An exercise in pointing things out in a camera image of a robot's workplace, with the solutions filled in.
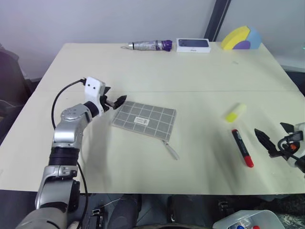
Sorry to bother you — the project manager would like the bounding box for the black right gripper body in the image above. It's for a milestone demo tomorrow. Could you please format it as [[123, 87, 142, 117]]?
[[276, 132, 304, 161]]

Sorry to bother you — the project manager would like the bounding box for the dark rounded shape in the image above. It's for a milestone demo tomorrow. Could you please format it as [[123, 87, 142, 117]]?
[[112, 194, 143, 229]]

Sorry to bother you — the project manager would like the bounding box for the yellow blue purple foam shape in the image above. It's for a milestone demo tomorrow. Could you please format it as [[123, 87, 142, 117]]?
[[221, 26, 263, 51]]

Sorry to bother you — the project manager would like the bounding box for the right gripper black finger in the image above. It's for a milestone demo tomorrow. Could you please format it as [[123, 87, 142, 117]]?
[[280, 122, 295, 134], [254, 128, 277, 158]]

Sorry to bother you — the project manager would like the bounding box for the white smartphone box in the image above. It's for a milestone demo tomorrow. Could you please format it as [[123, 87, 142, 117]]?
[[176, 38, 212, 54]]

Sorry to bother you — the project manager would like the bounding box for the black chair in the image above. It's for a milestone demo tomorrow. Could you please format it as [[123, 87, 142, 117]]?
[[0, 44, 40, 146]]

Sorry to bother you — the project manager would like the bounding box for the clear plastic storage bin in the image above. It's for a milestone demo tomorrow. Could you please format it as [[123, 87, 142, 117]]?
[[212, 209, 285, 229]]

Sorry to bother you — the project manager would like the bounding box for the dark wall pillar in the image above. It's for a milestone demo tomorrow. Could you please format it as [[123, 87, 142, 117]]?
[[205, 0, 232, 42]]

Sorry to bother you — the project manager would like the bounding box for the folded grey umbrella purple handle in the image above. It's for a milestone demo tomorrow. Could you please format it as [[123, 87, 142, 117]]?
[[121, 39, 173, 52]]

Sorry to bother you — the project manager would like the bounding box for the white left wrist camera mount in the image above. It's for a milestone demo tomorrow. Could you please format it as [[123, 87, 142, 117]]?
[[83, 76, 106, 114]]

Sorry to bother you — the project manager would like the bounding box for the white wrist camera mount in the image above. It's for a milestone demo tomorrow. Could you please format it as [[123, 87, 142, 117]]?
[[286, 122, 305, 168], [83, 76, 106, 114]]

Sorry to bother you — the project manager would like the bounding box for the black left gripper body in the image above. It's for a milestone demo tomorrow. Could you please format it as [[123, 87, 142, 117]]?
[[100, 91, 116, 114]]

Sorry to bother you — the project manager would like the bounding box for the red and black marker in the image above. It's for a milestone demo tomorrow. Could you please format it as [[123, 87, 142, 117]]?
[[231, 129, 254, 168]]

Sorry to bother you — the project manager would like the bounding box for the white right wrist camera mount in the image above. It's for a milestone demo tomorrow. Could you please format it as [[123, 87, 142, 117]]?
[[286, 122, 305, 168]]

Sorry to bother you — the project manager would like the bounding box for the grey checked zip pouch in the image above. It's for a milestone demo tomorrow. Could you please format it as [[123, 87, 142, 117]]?
[[109, 101, 180, 161]]

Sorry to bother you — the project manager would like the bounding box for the yellow highlighter pen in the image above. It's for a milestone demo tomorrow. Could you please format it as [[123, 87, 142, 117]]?
[[225, 103, 247, 124]]

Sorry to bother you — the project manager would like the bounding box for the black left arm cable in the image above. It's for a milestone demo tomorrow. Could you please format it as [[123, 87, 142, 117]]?
[[51, 79, 89, 226]]

